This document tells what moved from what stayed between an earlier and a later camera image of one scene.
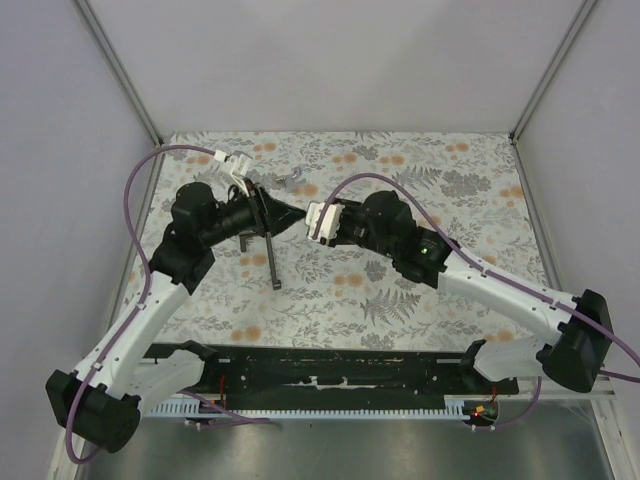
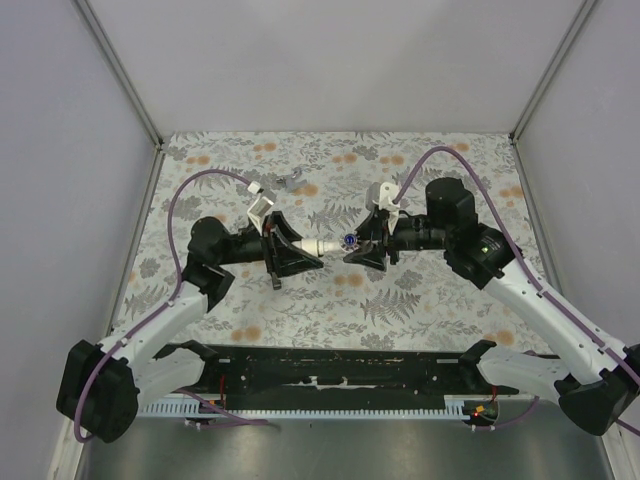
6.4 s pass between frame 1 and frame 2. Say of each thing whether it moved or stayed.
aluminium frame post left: stayed
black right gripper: moved
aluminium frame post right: stayed
